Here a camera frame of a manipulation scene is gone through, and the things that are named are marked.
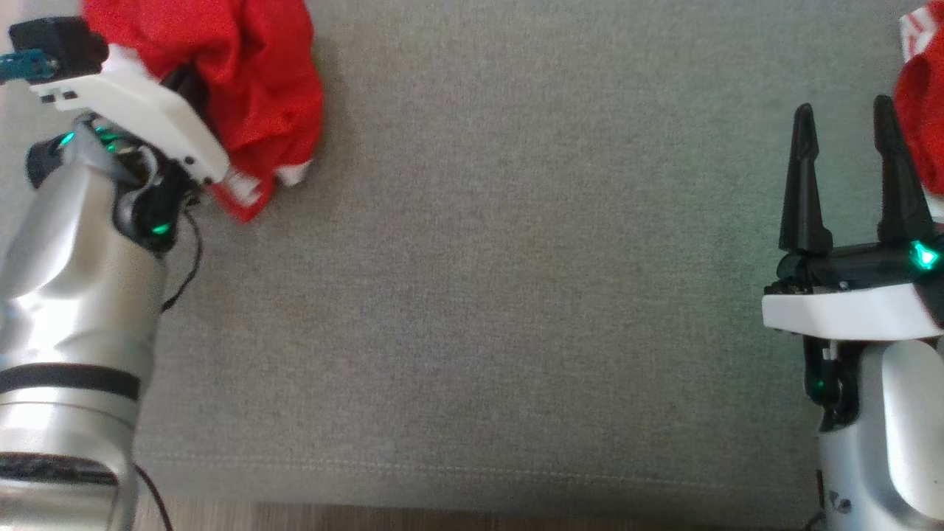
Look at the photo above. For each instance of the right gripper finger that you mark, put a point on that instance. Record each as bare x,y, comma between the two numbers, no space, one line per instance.
805,206
901,210

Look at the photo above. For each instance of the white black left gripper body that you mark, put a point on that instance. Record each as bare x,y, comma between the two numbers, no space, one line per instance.
140,110

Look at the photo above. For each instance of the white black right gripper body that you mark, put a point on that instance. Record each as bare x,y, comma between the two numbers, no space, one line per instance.
841,310

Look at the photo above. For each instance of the red jersey with white sleeves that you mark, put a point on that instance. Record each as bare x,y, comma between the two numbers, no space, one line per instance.
925,103

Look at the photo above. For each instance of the red shorts with white trim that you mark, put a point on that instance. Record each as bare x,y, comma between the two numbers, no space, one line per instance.
258,88

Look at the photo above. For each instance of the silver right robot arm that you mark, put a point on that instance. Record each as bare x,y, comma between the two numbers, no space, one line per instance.
892,442

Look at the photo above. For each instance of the grey sofa seat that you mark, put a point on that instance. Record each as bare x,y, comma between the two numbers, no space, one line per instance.
479,295

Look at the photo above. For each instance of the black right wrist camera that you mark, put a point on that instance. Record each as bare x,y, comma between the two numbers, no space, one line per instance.
933,304

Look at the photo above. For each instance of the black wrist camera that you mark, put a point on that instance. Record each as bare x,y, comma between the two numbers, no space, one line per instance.
933,304
63,44

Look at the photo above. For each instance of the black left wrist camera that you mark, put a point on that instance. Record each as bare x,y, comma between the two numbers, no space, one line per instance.
63,44

